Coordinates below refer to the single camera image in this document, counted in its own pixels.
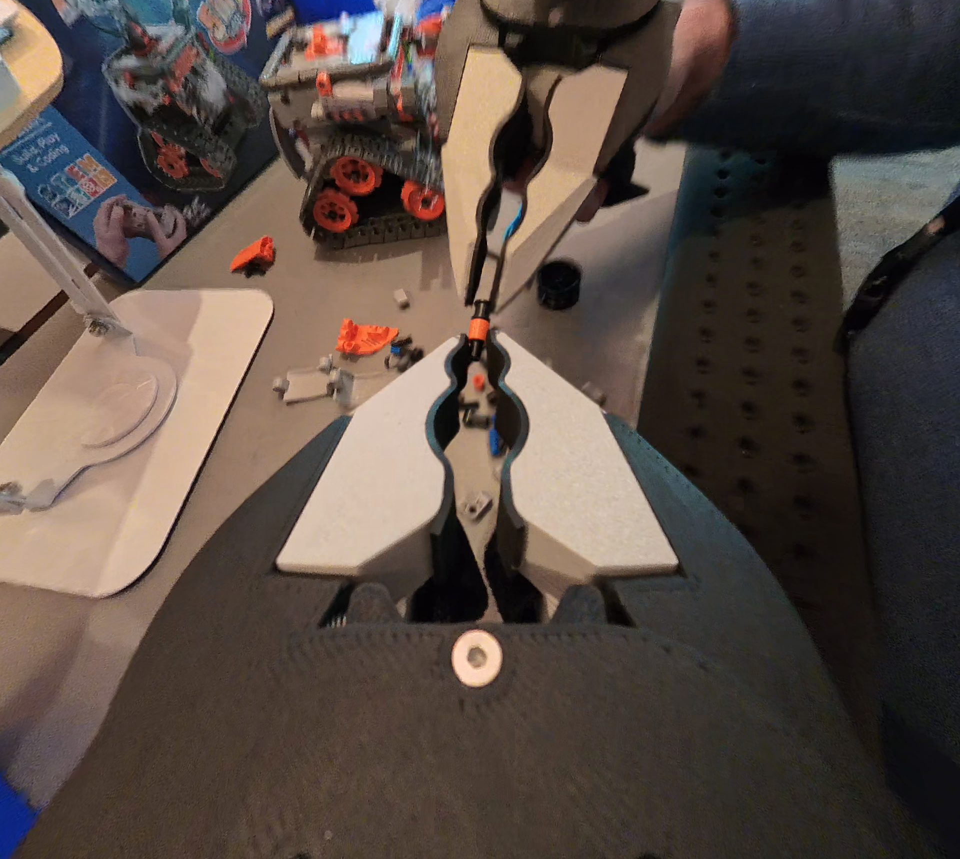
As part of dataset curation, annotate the orange sloped panel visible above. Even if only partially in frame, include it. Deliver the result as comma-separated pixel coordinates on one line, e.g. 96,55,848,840
335,317,401,356

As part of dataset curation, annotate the grey orange toy tracked robot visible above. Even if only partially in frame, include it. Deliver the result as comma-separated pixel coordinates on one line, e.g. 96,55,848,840
258,11,451,253

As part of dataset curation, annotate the person's right hand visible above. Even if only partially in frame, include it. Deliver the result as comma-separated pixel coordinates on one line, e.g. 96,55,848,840
647,0,739,139

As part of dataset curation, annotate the black spoked wheel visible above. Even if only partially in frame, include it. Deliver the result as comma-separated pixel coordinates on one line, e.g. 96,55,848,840
537,259,583,312

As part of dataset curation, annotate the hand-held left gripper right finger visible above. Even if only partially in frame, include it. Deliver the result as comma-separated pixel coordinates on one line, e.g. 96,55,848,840
486,331,681,624

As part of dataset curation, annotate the blue kit box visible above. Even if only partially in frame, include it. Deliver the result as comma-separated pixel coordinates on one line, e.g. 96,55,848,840
0,0,297,284

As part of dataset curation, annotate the orange curved piece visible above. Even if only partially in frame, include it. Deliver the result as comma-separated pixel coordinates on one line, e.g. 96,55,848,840
228,235,277,275

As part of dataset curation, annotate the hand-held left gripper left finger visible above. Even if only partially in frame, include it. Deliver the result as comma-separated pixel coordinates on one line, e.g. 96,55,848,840
274,334,490,624

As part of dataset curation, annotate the black strap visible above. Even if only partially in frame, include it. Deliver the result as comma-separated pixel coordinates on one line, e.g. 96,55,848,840
834,199,960,354

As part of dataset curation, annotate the person's right forearm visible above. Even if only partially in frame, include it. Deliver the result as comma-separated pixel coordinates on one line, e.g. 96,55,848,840
675,0,960,159

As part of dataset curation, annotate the black dimpled pad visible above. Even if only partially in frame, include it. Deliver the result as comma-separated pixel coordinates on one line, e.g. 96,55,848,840
637,142,890,725

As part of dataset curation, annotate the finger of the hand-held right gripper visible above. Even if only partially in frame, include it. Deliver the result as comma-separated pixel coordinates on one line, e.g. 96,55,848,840
491,64,631,311
439,44,526,305

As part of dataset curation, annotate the white book stand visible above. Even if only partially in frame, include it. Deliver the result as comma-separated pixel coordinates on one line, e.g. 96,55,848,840
0,0,276,599

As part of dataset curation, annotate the black axle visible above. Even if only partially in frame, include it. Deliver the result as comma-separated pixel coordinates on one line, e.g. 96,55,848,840
465,229,500,355

